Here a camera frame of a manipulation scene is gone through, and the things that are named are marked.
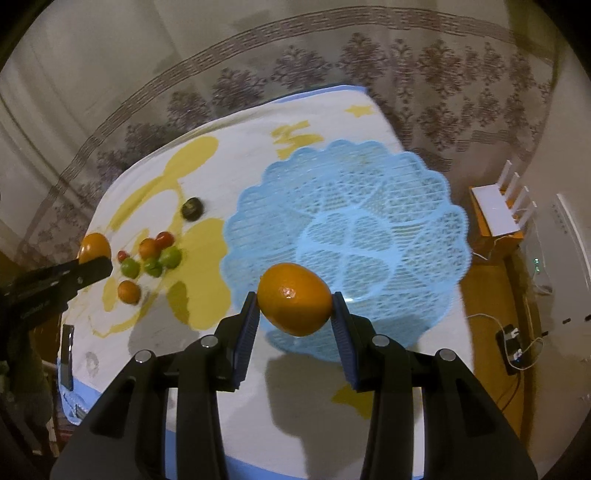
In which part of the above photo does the small red tomato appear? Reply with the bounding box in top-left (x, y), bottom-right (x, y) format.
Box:
top-left (117, 250), bottom-right (129, 263)

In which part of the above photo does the small orange mandarin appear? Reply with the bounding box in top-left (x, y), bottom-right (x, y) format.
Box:
top-left (117, 280), bottom-right (141, 305)

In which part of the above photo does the yellow green tomato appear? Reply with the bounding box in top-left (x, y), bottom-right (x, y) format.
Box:
top-left (120, 257), bottom-right (140, 279)

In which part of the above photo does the large orange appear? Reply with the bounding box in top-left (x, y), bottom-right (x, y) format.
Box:
top-left (256, 263), bottom-right (332, 337)

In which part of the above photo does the orange tomato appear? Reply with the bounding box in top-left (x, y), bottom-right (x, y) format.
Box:
top-left (138, 238), bottom-right (160, 261)

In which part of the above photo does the small green tomato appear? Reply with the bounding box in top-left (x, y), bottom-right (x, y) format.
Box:
top-left (142, 258), bottom-right (163, 278)

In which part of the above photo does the red cherry tomato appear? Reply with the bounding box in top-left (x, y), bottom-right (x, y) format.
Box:
top-left (155, 231), bottom-right (175, 251)

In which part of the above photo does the dark brown passion fruit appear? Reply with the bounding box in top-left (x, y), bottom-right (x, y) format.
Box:
top-left (180, 197), bottom-right (204, 222)

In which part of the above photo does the blue plastic lattice basket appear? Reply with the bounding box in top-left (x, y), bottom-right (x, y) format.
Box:
top-left (221, 140), bottom-right (472, 347)

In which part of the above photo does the black power strip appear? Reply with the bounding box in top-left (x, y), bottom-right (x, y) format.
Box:
top-left (495, 324), bottom-right (523, 376)

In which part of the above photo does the orange cardboard box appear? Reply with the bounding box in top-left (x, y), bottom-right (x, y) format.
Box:
top-left (468, 192), bottom-right (525, 265)

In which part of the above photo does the white wifi router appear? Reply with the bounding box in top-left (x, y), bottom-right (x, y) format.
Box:
top-left (471, 160), bottom-right (537, 237)

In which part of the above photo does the patterned beige curtain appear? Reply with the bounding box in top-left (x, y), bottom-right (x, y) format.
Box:
top-left (1, 1), bottom-right (562, 267)

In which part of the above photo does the white cable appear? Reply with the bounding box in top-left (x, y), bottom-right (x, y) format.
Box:
top-left (464, 312), bottom-right (546, 372)

